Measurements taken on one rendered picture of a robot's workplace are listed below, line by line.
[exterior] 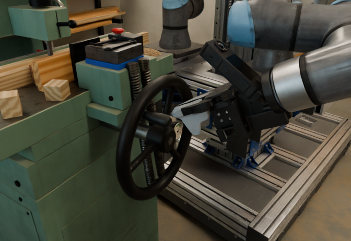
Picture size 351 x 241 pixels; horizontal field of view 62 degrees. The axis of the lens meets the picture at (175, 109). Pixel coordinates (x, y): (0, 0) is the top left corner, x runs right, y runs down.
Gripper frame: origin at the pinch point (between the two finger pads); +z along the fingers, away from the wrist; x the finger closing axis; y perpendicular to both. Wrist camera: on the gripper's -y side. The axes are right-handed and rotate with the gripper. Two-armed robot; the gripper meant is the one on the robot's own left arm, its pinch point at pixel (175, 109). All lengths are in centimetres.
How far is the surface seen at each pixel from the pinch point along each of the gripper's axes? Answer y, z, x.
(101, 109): -5.6, 18.4, -1.2
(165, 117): 0.1, 0.0, -3.6
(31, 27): -30.2, 29.5, 0.3
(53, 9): -31.0, 22.8, 3.3
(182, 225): 67, 68, 48
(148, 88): -5.7, 3.3, -0.8
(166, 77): -6.0, 2.7, 5.2
